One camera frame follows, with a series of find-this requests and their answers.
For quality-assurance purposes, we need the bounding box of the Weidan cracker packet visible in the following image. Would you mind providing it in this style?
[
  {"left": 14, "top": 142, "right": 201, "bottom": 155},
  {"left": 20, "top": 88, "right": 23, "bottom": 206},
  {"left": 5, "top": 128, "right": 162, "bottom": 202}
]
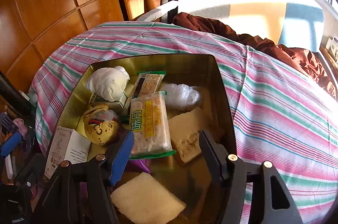
[{"left": 129, "top": 91, "right": 176, "bottom": 160}]

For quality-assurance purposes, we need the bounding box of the cream sock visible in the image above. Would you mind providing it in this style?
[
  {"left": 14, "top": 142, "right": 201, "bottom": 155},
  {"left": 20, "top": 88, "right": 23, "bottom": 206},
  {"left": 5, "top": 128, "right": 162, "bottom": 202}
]
[{"left": 85, "top": 66, "right": 130, "bottom": 102}]

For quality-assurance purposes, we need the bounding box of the purple snack packet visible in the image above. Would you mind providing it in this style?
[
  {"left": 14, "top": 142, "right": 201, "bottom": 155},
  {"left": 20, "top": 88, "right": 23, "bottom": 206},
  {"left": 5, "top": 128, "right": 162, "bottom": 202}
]
[{"left": 125, "top": 159, "right": 151, "bottom": 174}]

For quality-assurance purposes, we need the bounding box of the white paper carton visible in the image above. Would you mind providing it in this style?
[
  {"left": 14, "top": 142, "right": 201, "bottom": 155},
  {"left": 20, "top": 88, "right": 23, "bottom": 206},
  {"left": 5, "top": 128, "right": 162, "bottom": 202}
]
[{"left": 45, "top": 126, "right": 91, "bottom": 179}]

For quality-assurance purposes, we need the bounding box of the yellow sponge block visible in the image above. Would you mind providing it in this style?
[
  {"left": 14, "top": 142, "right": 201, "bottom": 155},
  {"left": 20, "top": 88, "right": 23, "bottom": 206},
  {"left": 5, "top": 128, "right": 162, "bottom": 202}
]
[
  {"left": 110, "top": 172, "right": 186, "bottom": 223},
  {"left": 168, "top": 107, "right": 210, "bottom": 163}
]

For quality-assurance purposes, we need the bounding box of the yellow patterned pouch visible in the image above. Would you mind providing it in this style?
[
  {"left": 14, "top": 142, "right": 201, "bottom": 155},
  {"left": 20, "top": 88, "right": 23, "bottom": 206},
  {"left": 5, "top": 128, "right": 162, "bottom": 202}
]
[{"left": 83, "top": 104, "right": 120, "bottom": 146}]

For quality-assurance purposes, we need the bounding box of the striped bed sheet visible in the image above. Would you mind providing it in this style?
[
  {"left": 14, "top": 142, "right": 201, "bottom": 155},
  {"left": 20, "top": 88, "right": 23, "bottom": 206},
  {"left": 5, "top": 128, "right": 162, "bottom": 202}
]
[{"left": 29, "top": 22, "right": 337, "bottom": 223}]

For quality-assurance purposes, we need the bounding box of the white plastic bag ball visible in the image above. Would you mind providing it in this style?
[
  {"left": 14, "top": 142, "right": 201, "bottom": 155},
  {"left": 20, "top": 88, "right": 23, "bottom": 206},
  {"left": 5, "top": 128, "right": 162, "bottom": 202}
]
[{"left": 160, "top": 83, "right": 203, "bottom": 111}]

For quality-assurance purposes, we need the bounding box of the gold tin box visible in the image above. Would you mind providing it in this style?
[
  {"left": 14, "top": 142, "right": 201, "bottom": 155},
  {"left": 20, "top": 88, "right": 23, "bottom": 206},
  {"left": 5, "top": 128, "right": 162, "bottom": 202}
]
[{"left": 32, "top": 54, "right": 242, "bottom": 223}]

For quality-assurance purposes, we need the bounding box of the maroon blanket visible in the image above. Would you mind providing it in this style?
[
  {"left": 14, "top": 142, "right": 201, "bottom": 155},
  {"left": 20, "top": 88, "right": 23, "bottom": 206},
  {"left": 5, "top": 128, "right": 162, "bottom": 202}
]
[{"left": 173, "top": 12, "right": 337, "bottom": 99}]

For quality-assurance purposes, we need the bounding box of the white product box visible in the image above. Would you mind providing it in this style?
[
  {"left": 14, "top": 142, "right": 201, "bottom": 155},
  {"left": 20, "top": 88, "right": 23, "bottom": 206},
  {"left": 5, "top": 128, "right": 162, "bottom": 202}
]
[{"left": 325, "top": 37, "right": 338, "bottom": 61}]

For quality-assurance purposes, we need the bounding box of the colour block headboard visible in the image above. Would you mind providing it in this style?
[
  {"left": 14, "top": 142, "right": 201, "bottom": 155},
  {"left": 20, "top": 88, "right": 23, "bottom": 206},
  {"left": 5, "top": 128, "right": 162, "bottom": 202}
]
[{"left": 167, "top": 0, "right": 324, "bottom": 52}]

